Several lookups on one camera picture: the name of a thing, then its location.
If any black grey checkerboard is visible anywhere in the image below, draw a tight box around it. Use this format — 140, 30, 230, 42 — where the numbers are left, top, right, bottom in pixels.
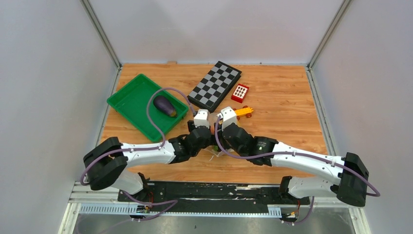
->
187, 61, 242, 113

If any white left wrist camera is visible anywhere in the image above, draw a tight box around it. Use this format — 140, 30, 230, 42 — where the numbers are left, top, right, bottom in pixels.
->
193, 109, 210, 129

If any yellow toy block car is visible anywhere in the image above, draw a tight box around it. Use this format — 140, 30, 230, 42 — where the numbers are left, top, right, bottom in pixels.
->
233, 106, 254, 120

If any dark purple fake eggplant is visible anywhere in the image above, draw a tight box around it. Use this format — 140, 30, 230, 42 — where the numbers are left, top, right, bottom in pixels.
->
152, 95, 177, 117

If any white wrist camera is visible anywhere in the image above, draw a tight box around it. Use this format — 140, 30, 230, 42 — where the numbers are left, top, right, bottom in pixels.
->
193, 109, 210, 129
217, 106, 237, 129

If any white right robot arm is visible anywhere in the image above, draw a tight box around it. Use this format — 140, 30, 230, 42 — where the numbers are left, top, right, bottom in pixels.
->
218, 123, 369, 207

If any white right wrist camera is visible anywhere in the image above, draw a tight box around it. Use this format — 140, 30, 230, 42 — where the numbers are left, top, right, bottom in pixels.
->
217, 106, 237, 129

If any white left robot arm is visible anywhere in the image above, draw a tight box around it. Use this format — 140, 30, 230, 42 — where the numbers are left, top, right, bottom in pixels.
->
81, 124, 212, 201

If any green plastic tray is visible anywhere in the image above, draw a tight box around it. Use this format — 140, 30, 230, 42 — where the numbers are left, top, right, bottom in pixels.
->
107, 74, 189, 142

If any white slotted cable duct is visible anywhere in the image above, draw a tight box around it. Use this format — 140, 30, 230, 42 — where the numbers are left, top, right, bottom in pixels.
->
79, 203, 282, 218

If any pink fake peach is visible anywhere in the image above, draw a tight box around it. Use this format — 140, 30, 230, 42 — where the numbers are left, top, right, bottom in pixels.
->
210, 125, 216, 135

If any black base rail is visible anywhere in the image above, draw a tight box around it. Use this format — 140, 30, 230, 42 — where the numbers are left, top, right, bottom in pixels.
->
134, 181, 310, 214

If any red white toy block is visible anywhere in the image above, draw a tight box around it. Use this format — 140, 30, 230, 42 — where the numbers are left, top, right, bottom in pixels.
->
231, 83, 249, 103

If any clear zip top bag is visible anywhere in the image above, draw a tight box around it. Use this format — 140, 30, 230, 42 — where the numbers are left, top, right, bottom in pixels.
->
205, 146, 226, 161

